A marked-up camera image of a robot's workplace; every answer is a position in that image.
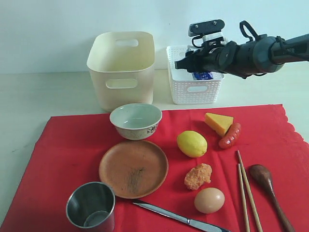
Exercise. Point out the blue white milk carton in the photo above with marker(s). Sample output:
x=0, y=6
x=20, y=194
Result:
x=202, y=76

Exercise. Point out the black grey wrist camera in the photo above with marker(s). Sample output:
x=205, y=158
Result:
x=206, y=28

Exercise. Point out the silver table knife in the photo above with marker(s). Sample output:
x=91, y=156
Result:
x=203, y=226

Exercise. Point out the stainless steel cup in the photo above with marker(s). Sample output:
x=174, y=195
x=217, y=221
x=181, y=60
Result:
x=91, y=207

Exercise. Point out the long wooden chopstick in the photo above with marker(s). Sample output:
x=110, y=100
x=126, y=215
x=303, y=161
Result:
x=248, y=192

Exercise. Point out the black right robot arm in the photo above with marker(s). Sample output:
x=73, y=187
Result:
x=266, y=55

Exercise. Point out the white perforated plastic basket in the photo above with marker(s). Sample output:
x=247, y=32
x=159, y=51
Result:
x=185, y=89

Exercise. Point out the brown egg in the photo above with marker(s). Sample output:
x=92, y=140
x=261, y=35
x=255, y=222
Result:
x=209, y=200

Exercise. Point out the cream plastic bin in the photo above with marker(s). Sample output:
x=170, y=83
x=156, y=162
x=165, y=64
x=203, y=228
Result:
x=121, y=66

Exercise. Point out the orange fried chicken piece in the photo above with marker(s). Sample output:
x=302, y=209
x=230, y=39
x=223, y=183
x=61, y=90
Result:
x=198, y=176

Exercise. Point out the red scalloped table cloth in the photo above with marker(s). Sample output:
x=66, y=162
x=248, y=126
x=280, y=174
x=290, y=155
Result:
x=70, y=148

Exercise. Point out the yellow lemon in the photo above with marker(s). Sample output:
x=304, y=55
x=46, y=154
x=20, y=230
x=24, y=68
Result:
x=192, y=143

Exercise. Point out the pale green ceramic bowl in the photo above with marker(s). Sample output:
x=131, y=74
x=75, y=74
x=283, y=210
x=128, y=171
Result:
x=136, y=121

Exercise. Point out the red toy sausage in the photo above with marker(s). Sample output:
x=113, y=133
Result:
x=231, y=136

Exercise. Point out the yellow cheese wedge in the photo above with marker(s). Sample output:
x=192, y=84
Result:
x=219, y=123

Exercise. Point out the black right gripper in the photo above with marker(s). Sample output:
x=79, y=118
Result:
x=219, y=60

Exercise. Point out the dark wooden spoon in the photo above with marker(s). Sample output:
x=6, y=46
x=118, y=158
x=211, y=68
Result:
x=263, y=178

